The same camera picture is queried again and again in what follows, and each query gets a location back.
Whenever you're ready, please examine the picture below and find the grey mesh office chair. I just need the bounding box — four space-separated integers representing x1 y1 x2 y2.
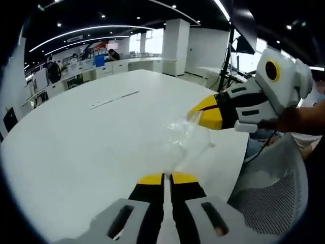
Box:
226 132 310 237

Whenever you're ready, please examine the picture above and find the straight ceiling light strip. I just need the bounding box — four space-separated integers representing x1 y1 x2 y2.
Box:
212 0 231 24

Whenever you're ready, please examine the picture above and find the curved ceiling light strip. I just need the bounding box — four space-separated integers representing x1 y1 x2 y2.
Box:
28 24 153 53
41 35 131 55

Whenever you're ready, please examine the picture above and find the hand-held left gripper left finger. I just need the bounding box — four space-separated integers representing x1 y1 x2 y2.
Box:
53 172 165 244

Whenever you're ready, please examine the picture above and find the clear food packaging bag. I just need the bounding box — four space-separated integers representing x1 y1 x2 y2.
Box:
162 111 217 178

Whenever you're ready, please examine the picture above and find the black chair back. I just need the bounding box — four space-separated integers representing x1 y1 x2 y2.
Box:
3 107 19 133

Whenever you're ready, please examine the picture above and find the red and white wall poster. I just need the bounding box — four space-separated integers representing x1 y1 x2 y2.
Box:
85 41 119 52

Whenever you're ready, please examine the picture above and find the person's right hand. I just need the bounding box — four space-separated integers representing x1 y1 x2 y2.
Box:
259 107 303 133

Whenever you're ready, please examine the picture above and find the person's blue jeans leg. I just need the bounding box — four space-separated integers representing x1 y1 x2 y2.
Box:
245 129 283 163

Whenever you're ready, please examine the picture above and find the white square pillar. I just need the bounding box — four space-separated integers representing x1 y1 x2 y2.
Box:
161 18 190 77

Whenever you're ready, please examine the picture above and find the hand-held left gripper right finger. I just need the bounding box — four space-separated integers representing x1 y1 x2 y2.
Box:
170 172 279 244

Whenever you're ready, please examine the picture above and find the black studio light stand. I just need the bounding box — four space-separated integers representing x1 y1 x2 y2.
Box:
217 27 256 93

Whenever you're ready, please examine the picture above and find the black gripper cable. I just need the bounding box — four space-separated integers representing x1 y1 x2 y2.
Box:
243 129 278 163

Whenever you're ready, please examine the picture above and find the long white counter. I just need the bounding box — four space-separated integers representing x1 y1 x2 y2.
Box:
24 56 178 107

